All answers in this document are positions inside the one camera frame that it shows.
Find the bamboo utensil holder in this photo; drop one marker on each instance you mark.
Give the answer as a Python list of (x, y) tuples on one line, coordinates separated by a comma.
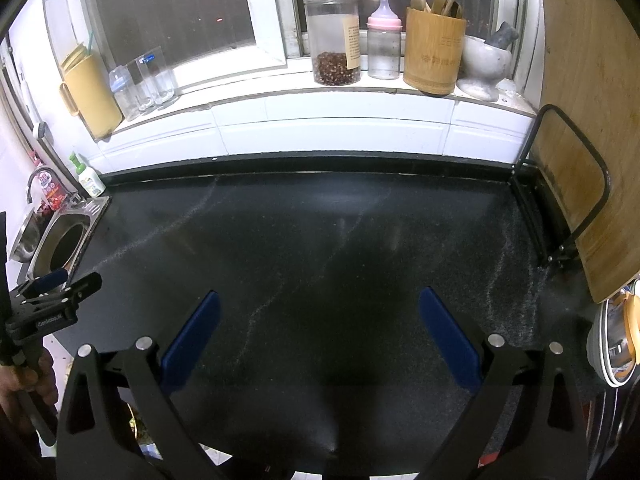
[(432, 55)]

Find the steel sink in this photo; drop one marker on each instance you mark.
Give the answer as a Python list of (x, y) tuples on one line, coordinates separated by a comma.
[(65, 245)]

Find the grey stone pestle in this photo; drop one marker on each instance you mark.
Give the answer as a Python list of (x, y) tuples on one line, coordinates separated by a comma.
[(502, 35)]

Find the large wooden cutting board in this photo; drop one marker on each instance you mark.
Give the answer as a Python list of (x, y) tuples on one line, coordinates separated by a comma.
[(590, 110)]

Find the red printed packet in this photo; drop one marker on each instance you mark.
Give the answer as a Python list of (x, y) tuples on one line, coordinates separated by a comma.
[(54, 192)]

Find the clear drinking glass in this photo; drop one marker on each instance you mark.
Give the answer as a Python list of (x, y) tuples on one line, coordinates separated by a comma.
[(164, 77), (142, 87)]

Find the black metal board rack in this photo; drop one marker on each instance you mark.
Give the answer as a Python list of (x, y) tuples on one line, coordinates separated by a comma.
[(606, 180)]

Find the white green pump bottle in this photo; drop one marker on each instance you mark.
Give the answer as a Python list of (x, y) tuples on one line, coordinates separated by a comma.
[(92, 182)]

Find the clear jar of peppercorns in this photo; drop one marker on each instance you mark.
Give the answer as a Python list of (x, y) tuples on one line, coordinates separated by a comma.
[(330, 35)]

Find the small blue-capped baby bottle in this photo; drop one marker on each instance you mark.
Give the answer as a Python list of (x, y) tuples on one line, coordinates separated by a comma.
[(124, 97)]

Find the person's left hand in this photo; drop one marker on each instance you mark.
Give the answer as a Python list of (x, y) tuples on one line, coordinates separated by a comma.
[(44, 377)]

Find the steel faucet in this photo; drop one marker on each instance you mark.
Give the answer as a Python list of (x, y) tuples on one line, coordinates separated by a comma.
[(37, 172)]

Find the grey stone mortar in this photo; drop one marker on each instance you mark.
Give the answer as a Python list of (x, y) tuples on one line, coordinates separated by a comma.
[(485, 60)]

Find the white wall hook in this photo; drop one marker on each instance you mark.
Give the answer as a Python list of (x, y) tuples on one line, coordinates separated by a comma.
[(41, 130)]

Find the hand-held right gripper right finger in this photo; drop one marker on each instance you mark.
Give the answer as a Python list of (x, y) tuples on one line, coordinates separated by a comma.
[(447, 340)]

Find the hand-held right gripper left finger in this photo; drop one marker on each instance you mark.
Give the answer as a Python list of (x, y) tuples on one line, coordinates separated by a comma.
[(192, 342)]

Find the white window frame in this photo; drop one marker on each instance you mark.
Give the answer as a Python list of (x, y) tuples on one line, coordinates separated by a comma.
[(270, 10)]

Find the yellow plastic jug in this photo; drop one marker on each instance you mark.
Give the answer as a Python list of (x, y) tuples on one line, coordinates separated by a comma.
[(92, 95)]

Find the red cabinet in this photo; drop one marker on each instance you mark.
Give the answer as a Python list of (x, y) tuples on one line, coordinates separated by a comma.
[(487, 460)]

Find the pink-capped baby bottle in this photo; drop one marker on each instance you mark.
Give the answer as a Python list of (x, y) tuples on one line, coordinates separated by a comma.
[(384, 50)]

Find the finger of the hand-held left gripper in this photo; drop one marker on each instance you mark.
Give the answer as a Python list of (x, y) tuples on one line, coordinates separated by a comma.
[(47, 279), (85, 285)]

